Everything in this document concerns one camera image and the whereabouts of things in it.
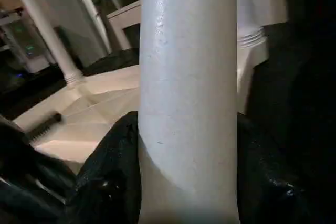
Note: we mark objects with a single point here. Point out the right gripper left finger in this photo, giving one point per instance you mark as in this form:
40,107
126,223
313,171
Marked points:
110,176

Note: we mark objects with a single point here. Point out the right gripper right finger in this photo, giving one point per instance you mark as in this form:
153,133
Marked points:
275,182

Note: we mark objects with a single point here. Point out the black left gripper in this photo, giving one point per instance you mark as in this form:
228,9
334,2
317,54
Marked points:
26,176

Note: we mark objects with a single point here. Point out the white plastic table top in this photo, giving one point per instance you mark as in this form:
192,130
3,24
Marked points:
110,95

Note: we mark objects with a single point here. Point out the black work mat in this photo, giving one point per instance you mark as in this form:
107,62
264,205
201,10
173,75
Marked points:
302,77

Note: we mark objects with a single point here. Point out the white appliance with green light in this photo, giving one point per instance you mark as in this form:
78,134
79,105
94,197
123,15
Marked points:
29,48

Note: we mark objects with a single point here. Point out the white glass-door cabinet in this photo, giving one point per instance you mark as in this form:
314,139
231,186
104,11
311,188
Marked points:
123,22

